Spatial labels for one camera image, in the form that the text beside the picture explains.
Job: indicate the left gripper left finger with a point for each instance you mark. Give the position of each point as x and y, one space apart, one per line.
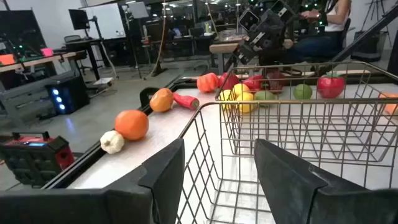
93 205

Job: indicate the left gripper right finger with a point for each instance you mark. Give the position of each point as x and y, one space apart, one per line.
311 202

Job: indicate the dark purple plum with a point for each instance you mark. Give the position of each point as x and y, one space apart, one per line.
275 81

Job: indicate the dark red apple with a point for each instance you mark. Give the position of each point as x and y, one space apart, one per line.
253 82

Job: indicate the yellow-orange citrus fruit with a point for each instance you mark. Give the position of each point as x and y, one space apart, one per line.
241 88

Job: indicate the red bell pepper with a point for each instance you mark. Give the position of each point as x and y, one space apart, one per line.
228 81

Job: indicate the green avocado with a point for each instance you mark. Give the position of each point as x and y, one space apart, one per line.
264 96

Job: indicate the white garlic bulb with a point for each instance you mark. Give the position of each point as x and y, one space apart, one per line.
112 142

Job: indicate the green lime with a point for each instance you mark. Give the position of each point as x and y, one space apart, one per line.
302 91

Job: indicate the yellow lemon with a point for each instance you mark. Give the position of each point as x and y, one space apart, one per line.
225 97
245 103

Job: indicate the orange-red bell pepper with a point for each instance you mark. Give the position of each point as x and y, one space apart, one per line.
207 82

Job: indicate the red tomato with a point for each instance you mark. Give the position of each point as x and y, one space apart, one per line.
330 86

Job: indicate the large orange fruit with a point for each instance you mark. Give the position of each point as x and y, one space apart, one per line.
131 124

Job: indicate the red chili pepper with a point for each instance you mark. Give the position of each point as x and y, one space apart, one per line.
186 101

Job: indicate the long orange pepper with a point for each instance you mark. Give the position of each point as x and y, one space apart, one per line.
388 104

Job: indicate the orange lumpy round vegetable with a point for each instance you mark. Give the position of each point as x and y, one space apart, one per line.
161 100

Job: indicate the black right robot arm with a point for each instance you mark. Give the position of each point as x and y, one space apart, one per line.
276 57

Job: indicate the light wooden table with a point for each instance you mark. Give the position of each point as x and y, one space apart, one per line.
222 47

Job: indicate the person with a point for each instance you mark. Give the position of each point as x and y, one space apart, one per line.
317 46

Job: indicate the red black power station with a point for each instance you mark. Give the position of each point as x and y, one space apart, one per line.
34 161

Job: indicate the black office chair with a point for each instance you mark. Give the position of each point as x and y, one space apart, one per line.
345 31
73 39

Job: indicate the black round bin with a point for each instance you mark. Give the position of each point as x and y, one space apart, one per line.
367 46

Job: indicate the black tripod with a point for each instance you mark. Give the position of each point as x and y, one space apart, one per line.
377 11

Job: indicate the black computer tower blue lights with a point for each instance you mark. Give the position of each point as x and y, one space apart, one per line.
66 95

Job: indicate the wooden desk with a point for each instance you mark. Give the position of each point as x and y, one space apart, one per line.
46 59

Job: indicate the pink box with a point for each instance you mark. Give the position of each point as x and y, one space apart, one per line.
46 52

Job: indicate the whiteboard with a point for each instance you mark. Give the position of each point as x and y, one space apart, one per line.
105 21

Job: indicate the black desk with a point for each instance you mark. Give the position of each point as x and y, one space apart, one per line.
84 43

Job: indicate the orange box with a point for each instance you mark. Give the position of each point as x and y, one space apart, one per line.
7 59

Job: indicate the black computer monitor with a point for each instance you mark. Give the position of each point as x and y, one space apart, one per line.
78 18

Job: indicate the large black panel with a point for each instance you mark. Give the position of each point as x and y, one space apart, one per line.
21 31

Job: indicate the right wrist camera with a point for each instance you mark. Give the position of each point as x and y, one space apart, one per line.
248 19

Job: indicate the black aluminium table frame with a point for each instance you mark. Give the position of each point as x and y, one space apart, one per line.
77 169

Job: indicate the black slanted frame strut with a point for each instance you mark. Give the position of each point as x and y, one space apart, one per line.
363 35

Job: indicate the black frame bracket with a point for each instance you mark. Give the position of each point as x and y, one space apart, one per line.
145 95

